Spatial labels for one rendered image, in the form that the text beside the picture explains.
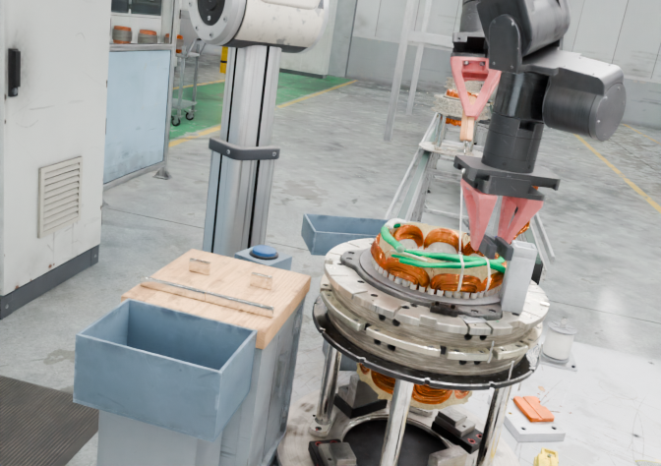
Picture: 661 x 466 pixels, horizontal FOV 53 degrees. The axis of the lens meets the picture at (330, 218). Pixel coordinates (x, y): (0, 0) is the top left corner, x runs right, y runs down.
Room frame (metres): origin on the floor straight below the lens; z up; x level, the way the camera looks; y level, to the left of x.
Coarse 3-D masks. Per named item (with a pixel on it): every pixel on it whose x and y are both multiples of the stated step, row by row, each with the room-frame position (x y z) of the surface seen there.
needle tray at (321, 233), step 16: (304, 224) 1.18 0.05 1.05; (320, 224) 1.21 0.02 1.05; (336, 224) 1.21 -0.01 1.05; (352, 224) 1.22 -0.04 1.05; (368, 224) 1.23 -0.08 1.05; (384, 224) 1.24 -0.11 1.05; (304, 240) 1.16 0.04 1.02; (320, 240) 1.10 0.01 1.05; (336, 240) 1.11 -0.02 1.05; (352, 240) 1.11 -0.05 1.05; (352, 368) 1.14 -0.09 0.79
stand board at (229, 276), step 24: (168, 264) 0.85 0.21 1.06; (216, 264) 0.88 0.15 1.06; (240, 264) 0.89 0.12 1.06; (144, 288) 0.76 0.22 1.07; (216, 288) 0.80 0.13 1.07; (240, 288) 0.81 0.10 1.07; (288, 288) 0.83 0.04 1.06; (192, 312) 0.72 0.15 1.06; (216, 312) 0.73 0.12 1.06; (240, 312) 0.74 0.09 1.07; (288, 312) 0.78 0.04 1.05; (264, 336) 0.69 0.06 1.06
